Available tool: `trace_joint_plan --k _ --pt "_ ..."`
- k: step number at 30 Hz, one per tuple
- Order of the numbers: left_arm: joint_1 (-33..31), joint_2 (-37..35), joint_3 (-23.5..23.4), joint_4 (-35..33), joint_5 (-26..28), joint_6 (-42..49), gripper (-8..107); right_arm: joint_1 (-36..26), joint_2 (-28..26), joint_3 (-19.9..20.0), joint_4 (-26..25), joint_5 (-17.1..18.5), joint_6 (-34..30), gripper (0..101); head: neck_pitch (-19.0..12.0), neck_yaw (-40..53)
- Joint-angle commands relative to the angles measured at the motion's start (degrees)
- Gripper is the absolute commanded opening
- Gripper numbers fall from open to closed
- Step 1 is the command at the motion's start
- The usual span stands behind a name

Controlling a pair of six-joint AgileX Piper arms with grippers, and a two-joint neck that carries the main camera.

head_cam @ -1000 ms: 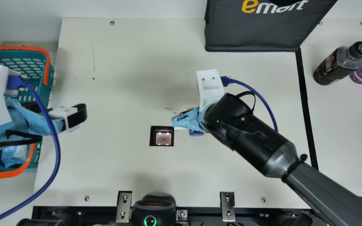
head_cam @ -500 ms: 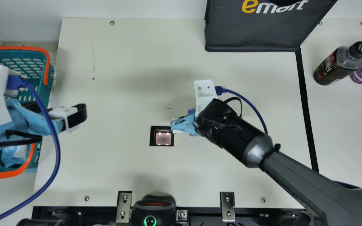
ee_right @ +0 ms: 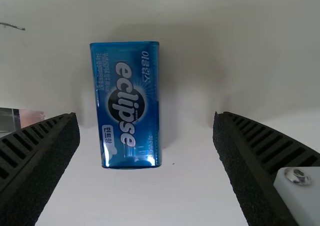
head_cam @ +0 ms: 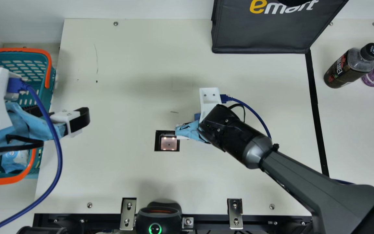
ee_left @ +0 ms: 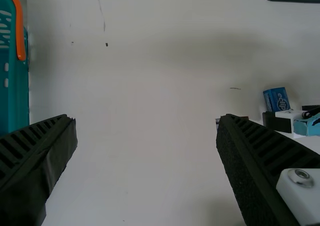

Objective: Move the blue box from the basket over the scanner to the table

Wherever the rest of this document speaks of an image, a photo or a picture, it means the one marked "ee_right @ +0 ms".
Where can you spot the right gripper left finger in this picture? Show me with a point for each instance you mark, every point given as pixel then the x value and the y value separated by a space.
pixel 30 161

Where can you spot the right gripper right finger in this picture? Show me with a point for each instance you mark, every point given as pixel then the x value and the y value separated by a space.
pixel 260 166

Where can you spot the blue box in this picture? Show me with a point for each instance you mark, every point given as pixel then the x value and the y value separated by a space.
pixel 125 98

